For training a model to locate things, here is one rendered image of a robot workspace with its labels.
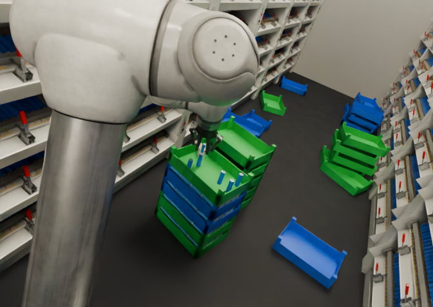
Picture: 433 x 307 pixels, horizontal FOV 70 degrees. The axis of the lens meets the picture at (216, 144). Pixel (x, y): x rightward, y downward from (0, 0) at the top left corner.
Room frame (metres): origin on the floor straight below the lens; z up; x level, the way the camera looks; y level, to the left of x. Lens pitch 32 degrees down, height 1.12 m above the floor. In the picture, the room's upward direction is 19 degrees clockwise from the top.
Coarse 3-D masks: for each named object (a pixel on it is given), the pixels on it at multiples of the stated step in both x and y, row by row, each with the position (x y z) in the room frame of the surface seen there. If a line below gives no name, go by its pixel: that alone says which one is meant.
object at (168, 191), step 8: (168, 192) 1.01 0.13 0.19; (176, 192) 1.05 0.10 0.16; (176, 200) 0.98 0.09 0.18; (184, 208) 0.95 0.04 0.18; (192, 208) 0.93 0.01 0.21; (192, 216) 0.92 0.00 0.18; (200, 216) 0.96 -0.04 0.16; (224, 216) 0.95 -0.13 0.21; (232, 216) 1.01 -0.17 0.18; (200, 224) 0.89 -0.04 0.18; (208, 224) 0.87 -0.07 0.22; (216, 224) 0.92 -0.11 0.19; (208, 232) 0.88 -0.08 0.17
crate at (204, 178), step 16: (192, 144) 1.14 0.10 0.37; (176, 160) 1.01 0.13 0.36; (208, 160) 1.14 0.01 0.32; (224, 160) 1.12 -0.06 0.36; (192, 176) 0.95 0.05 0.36; (208, 176) 1.03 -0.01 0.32; (224, 176) 1.06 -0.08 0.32; (208, 192) 0.90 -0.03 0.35; (224, 192) 0.88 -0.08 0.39; (240, 192) 0.99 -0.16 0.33
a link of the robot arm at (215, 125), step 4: (200, 120) 0.91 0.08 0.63; (220, 120) 0.92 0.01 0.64; (200, 124) 0.92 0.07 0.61; (204, 124) 0.91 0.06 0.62; (208, 124) 0.90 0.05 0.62; (212, 124) 0.91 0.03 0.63; (216, 124) 0.92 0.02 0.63; (204, 128) 0.92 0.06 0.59; (208, 128) 0.92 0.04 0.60; (212, 128) 0.92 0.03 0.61; (216, 128) 0.93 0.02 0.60
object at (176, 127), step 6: (216, 0) 1.52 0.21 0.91; (210, 6) 1.48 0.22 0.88; (216, 6) 1.54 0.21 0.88; (186, 114) 1.52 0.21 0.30; (180, 120) 1.47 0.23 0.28; (168, 126) 1.49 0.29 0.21; (174, 126) 1.48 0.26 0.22; (180, 126) 1.49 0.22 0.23; (186, 126) 1.56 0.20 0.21; (174, 132) 1.48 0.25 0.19; (180, 138) 1.53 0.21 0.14; (174, 144) 1.47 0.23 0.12; (180, 144) 1.55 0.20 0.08; (168, 156) 1.48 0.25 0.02
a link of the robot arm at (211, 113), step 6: (186, 108) 0.87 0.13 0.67; (192, 108) 0.86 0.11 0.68; (198, 108) 0.86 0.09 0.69; (204, 108) 0.86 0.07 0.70; (210, 108) 0.86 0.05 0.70; (216, 108) 0.86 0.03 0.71; (222, 108) 0.87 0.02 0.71; (198, 114) 0.88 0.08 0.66; (204, 114) 0.87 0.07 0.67; (210, 114) 0.87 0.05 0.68; (216, 114) 0.87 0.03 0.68; (222, 114) 0.89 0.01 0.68; (204, 120) 0.90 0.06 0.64; (210, 120) 0.89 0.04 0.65; (216, 120) 0.90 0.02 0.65
